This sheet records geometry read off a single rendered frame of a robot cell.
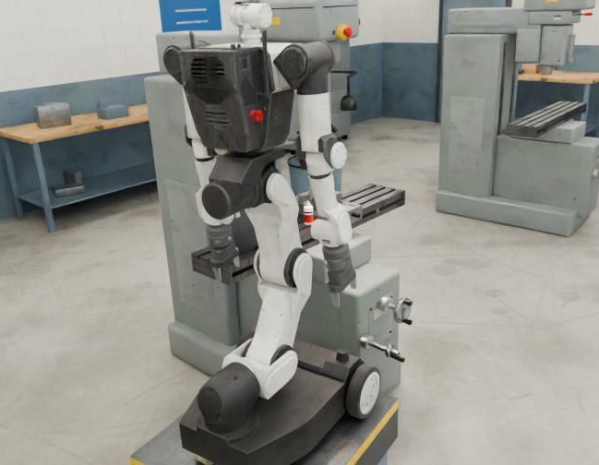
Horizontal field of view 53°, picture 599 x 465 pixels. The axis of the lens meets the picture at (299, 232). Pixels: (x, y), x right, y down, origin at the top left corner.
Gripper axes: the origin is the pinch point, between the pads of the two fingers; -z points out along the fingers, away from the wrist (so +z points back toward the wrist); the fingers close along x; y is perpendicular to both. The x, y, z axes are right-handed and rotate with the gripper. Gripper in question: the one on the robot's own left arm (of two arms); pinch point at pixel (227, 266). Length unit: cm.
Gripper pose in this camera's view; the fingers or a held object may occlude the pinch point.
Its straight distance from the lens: 228.1
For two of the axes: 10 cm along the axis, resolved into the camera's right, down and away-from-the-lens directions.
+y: -8.1, -1.9, 5.5
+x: 5.7, -4.6, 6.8
